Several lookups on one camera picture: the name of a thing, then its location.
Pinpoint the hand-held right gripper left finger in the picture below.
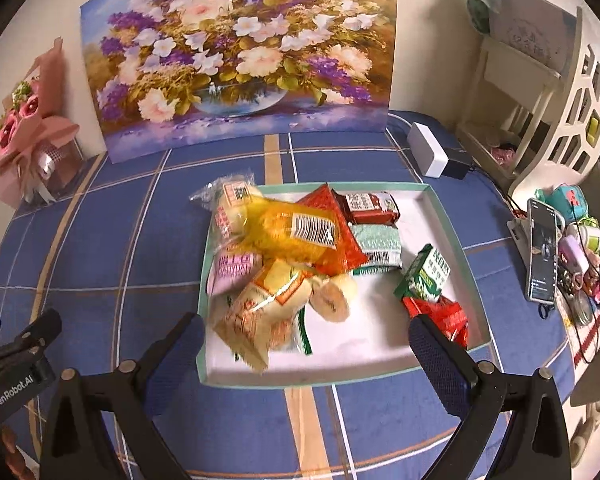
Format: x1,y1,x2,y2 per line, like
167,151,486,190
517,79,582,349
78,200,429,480
40,312,205,480

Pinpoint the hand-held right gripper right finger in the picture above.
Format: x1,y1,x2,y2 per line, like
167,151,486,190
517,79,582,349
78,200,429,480
409,316,572,480

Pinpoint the red gold rectangular packet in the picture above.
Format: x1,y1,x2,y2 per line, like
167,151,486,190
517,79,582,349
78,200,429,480
402,295,470,350

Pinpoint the white tray teal rim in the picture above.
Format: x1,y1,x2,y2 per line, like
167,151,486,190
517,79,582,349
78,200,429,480
197,182,492,389

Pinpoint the green white biscuit packet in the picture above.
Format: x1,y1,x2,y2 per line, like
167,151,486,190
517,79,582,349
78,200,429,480
393,244,452,304

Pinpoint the yellow orange roll packet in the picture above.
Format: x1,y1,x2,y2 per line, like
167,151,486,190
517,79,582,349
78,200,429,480
213,258,322,374

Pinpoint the pink roll cake packet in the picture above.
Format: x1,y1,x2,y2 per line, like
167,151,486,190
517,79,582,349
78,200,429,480
205,242,267,297

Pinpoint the yellow jelly cup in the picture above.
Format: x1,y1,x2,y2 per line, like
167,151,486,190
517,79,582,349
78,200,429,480
309,273,359,324

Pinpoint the pale green silver packet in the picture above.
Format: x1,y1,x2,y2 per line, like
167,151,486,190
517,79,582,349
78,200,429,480
352,223,404,277

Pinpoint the clear packet white bun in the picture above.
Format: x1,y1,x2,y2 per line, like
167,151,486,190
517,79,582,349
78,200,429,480
188,172,262,242

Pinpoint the yellow clear snack packet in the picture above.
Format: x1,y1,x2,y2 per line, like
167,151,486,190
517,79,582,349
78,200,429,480
239,197,342,264

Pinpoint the brown red biscuit packet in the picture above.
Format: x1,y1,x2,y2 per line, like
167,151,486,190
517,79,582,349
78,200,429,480
342,191,401,226

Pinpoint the red flower print packet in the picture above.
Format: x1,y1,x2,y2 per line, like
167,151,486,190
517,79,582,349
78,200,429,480
297,183,369,277

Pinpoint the person's left hand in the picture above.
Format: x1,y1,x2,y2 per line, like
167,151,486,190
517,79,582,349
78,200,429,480
0,426,38,480

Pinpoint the blue plaid tablecloth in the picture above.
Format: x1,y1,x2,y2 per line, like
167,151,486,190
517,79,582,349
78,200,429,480
0,110,581,480

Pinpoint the white lace mat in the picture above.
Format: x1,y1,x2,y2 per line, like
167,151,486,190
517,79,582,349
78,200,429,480
562,304,600,378

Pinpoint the smartphone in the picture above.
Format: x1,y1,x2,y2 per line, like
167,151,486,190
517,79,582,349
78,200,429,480
527,198,564,304

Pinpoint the glass jar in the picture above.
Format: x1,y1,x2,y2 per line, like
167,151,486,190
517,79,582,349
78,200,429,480
572,289,599,327

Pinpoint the white plastic object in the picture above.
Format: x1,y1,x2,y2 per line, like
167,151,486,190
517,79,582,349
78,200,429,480
569,402,600,457

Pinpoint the purple small case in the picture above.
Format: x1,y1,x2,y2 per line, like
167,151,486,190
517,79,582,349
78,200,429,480
559,236,589,274

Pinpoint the white green cup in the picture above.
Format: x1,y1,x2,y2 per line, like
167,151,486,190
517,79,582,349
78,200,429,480
577,224,600,255

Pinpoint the black power adapter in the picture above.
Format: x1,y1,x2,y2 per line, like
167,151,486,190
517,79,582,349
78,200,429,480
440,148,474,181

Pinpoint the pink flower bouquet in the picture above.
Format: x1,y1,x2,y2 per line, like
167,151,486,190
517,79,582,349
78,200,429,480
0,37,89,209

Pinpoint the white rectangular box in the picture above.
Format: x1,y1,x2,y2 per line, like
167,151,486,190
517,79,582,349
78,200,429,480
407,122,450,179

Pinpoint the white carved chair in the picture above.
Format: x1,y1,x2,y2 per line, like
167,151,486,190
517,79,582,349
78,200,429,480
454,5,600,200

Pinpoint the flower painting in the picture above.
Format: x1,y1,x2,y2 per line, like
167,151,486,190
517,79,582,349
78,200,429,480
80,0,399,164

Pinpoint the white drawing board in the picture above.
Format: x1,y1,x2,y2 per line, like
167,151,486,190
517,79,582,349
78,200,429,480
487,0,581,77

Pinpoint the green white cloth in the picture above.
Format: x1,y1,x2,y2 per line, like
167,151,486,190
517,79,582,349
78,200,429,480
465,0,504,34

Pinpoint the black cable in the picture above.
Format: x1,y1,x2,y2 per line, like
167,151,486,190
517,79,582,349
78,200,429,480
470,164,533,223

